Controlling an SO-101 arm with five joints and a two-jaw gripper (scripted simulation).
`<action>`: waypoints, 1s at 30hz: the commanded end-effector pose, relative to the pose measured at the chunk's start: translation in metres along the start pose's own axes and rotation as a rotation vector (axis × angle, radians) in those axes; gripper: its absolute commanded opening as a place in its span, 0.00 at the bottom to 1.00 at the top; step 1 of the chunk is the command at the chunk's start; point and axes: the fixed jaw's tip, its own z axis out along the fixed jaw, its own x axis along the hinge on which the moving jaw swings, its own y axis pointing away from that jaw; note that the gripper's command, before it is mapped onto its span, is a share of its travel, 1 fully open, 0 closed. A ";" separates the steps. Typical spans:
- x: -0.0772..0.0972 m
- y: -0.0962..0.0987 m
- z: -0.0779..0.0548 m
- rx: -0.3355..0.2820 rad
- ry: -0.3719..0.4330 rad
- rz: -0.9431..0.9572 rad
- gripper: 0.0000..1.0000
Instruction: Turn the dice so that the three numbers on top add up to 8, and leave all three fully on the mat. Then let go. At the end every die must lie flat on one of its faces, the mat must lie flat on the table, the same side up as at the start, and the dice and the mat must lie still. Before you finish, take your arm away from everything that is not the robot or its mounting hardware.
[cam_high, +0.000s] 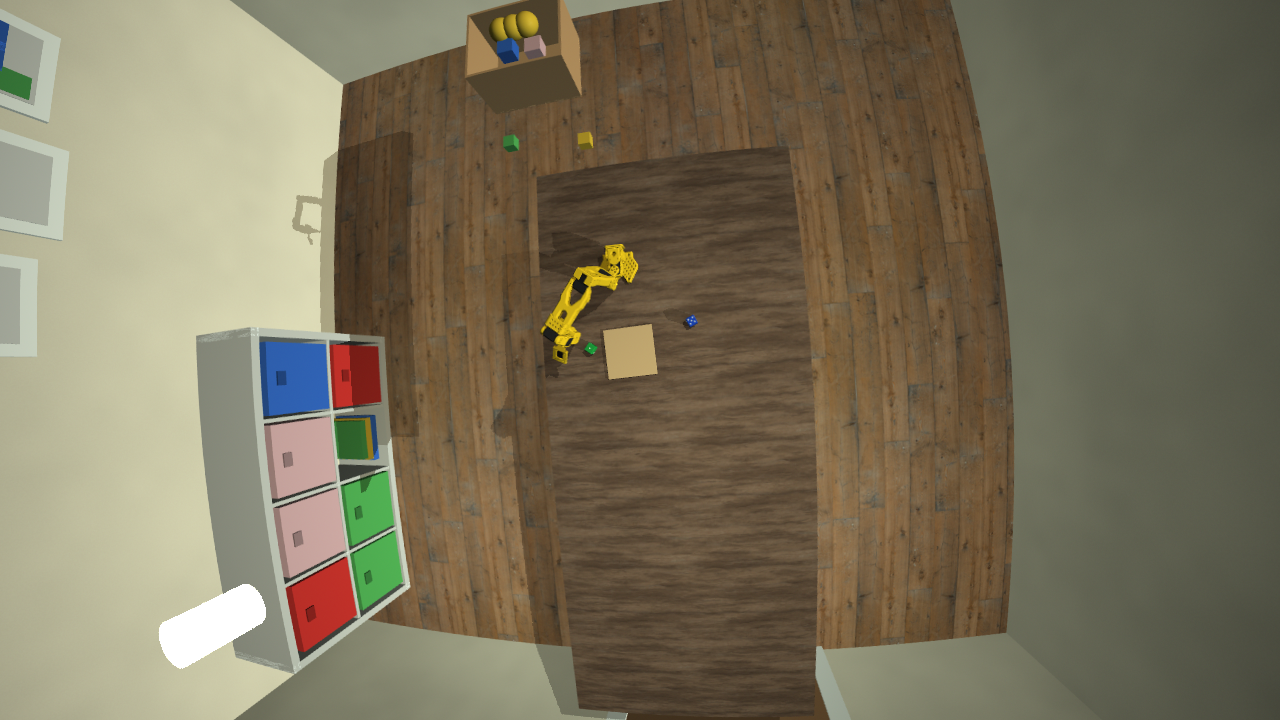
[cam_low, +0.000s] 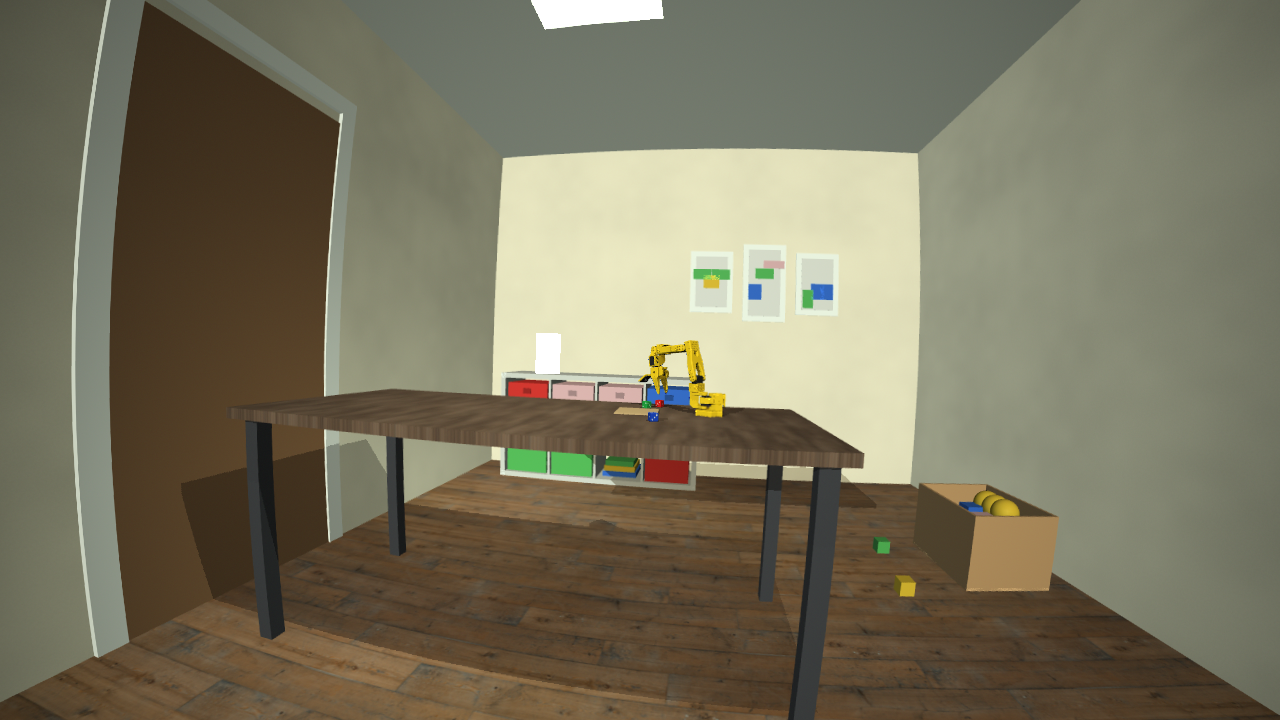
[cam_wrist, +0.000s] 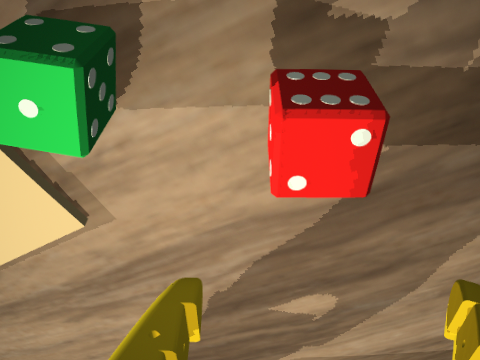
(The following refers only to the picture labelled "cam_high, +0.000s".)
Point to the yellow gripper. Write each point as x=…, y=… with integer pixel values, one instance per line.
x=559, y=352

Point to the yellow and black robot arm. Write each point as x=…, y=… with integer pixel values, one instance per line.
x=583, y=279

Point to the tan flat mat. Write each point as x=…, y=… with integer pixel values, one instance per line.
x=630, y=351

